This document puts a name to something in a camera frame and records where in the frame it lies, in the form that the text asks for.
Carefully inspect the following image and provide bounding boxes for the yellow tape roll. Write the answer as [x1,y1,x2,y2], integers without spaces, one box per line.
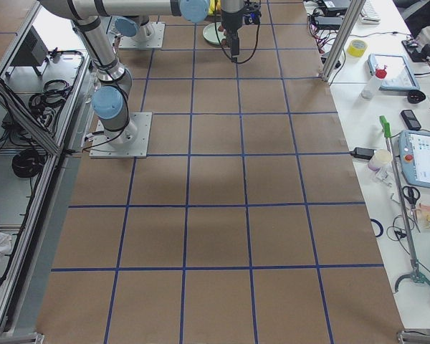
[347,39,368,57]

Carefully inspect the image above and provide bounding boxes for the black phone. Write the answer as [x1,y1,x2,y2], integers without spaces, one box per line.
[401,110,421,131]

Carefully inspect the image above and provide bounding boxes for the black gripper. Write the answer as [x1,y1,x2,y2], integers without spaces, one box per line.
[224,29,240,63]

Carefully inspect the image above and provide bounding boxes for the black handled scissors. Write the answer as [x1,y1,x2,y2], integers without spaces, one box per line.
[401,186,421,232]

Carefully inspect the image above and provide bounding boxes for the long reacher grabber tool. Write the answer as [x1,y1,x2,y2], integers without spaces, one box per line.
[379,115,430,292]

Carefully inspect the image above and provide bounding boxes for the coiled black cable bundle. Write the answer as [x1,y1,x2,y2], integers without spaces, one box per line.
[11,148,46,180]

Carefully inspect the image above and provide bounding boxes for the far teach pendant tablet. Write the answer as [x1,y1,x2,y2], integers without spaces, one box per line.
[367,54,420,91]

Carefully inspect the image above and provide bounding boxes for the teach pendant tablet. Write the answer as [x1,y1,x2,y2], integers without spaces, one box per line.
[367,54,420,91]
[398,130,430,188]

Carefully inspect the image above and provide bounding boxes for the grey control box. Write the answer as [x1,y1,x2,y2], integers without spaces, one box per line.
[10,26,49,77]

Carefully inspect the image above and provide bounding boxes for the aluminium side frame rail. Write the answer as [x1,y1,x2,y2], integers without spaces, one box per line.
[0,50,90,333]

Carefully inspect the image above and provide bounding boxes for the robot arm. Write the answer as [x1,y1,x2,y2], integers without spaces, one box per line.
[40,0,248,70]
[73,16,138,145]

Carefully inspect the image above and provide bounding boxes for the light green plate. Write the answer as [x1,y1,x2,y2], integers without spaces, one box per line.
[203,22,226,45]

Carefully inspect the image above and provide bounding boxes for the black power adapter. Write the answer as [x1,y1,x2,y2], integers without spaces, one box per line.
[312,16,343,30]

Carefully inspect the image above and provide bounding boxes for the white squeeze bottle red cap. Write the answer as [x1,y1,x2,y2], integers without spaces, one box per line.
[360,65,387,100]

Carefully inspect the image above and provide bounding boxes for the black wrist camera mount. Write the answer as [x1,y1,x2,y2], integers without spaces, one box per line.
[243,0,262,25]

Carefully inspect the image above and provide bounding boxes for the near teach pendant tablet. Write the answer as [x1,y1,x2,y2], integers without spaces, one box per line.
[398,130,430,188]

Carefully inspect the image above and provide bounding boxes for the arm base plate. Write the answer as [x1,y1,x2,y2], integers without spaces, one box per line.
[89,113,153,158]
[115,21,166,50]

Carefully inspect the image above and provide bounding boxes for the aluminium frame post right side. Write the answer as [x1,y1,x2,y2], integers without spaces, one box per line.
[320,0,366,82]

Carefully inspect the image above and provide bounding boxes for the white paper cup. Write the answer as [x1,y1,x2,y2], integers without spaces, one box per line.
[368,149,393,172]

